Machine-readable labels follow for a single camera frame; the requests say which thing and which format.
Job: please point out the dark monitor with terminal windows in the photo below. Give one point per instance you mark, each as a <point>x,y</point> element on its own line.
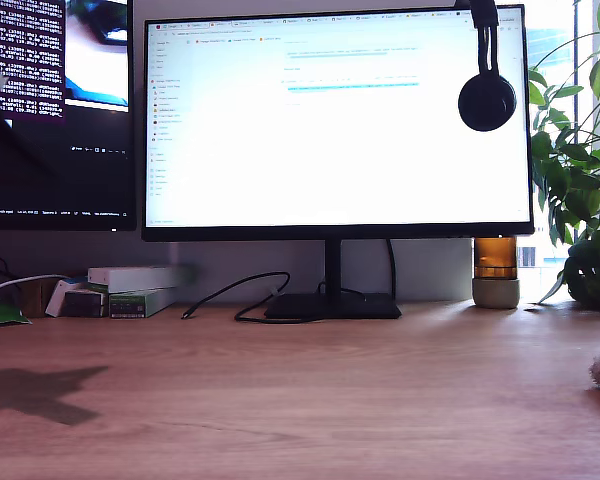
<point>80,175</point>

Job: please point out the small wooden block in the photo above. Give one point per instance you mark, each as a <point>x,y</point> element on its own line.
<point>32,300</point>

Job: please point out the small white tilted box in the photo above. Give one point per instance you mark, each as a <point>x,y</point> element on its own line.
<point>55,299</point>

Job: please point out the small dark purple box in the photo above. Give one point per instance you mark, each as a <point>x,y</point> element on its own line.
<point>82,303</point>

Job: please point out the flat white box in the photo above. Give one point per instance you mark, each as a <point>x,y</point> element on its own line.
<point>140,278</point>

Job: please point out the green and white box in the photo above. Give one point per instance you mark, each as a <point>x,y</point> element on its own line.
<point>127,305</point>

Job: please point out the large monitor with white screen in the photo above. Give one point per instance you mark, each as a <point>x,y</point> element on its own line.
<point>330,150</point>

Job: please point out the black headphones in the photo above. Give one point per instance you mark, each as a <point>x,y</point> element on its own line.
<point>487,102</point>

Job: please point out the green leafy houseplant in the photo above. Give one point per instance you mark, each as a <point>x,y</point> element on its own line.
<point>587,270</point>

